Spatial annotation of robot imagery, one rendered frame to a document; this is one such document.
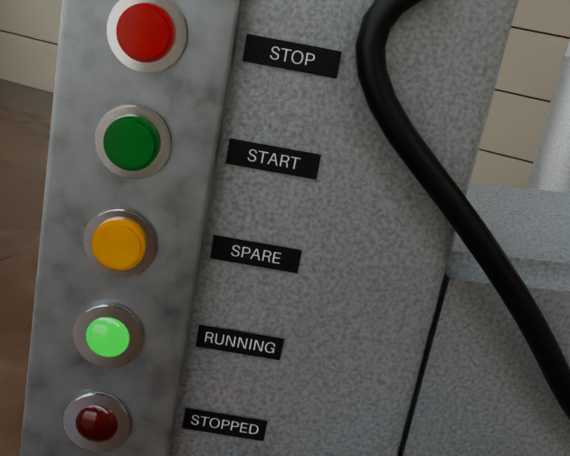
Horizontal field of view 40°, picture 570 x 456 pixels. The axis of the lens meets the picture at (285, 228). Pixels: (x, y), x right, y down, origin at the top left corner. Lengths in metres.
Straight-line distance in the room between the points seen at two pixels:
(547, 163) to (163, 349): 0.87
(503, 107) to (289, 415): 6.23
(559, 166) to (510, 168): 5.49
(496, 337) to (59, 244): 0.24
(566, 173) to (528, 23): 5.45
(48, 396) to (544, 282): 0.27
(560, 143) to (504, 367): 0.75
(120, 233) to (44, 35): 8.13
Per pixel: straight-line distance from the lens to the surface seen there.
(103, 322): 0.41
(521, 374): 0.46
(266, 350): 0.43
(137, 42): 0.36
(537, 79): 6.59
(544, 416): 0.48
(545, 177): 1.20
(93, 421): 0.43
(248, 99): 0.39
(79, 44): 0.38
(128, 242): 0.38
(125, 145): 0.37
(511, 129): 6.63
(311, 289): 0.41
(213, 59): 0.37
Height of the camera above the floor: 1.51
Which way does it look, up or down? 17 degrees down
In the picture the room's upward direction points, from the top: 11 degrees clockwise
